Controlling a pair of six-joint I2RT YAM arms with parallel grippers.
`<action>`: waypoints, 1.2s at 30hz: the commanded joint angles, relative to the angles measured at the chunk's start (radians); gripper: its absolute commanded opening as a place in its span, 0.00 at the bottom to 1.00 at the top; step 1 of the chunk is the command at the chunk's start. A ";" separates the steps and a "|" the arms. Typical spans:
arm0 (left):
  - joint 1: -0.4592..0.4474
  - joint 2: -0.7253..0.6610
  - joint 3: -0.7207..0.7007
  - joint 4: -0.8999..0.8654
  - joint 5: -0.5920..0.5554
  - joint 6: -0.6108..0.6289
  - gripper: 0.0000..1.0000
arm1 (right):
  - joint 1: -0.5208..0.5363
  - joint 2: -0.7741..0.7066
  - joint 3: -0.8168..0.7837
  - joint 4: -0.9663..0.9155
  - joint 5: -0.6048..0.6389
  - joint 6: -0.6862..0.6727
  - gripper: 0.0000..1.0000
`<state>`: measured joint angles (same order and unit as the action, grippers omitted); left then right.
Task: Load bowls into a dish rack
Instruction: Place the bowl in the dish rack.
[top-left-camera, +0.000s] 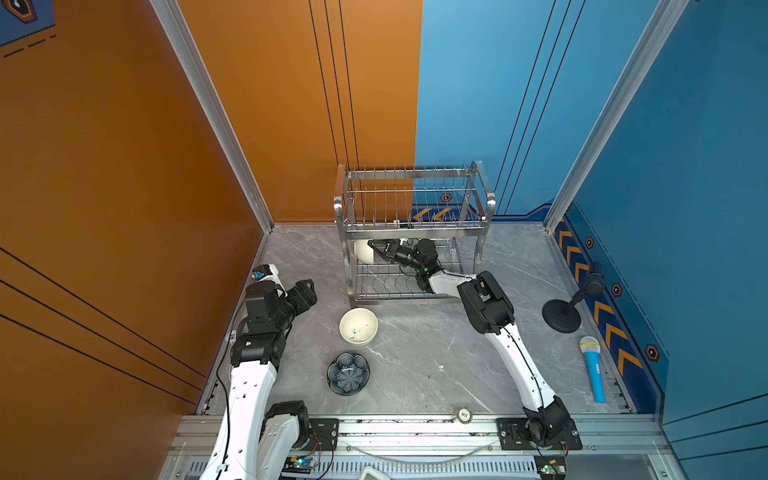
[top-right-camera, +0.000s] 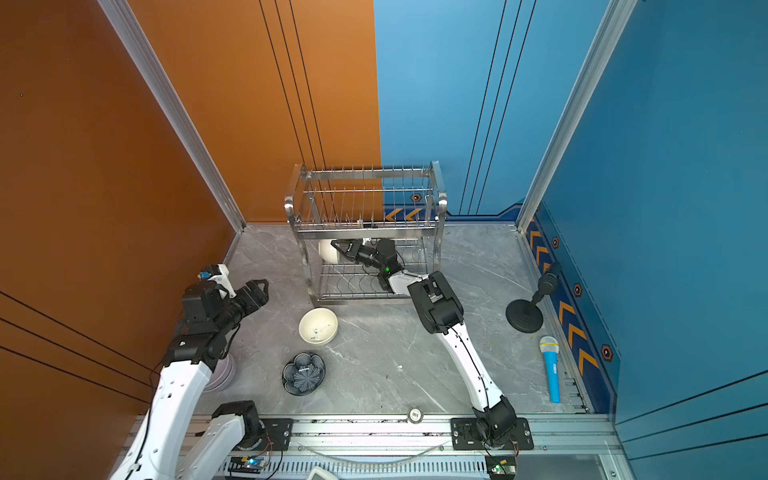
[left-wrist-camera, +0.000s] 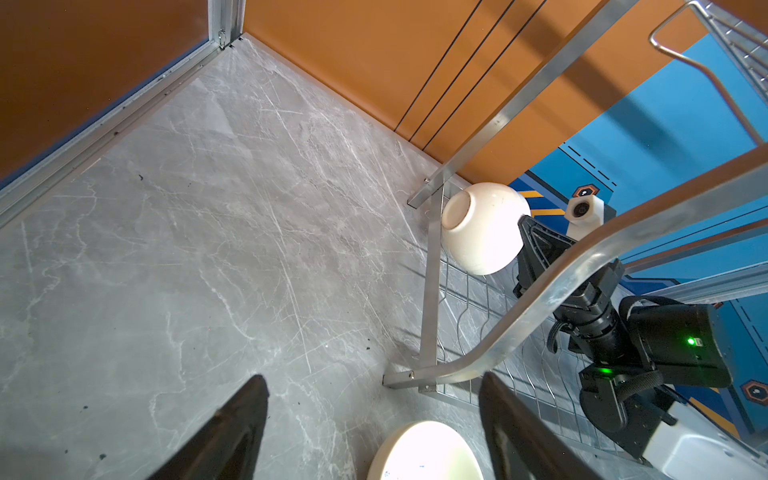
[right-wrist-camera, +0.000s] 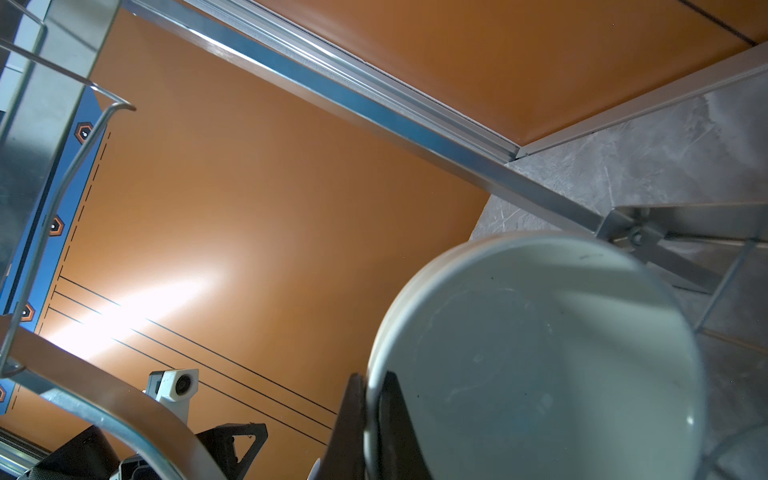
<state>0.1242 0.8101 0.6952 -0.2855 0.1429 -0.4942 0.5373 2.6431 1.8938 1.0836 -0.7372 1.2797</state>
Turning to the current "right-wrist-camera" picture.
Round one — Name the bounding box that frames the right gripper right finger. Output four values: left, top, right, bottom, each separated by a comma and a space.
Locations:
378, 372, 432, 480

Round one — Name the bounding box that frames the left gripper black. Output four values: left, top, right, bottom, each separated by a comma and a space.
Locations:
17, 422, 269, 480

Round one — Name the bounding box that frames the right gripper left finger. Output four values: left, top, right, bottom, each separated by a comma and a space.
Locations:
314, 373, 366, 480

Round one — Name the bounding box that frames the cream white bowl top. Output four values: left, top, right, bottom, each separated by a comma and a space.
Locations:
363, 232, 706, 479

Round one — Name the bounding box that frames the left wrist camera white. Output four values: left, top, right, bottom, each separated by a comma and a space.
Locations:
144, 369, 199, 423

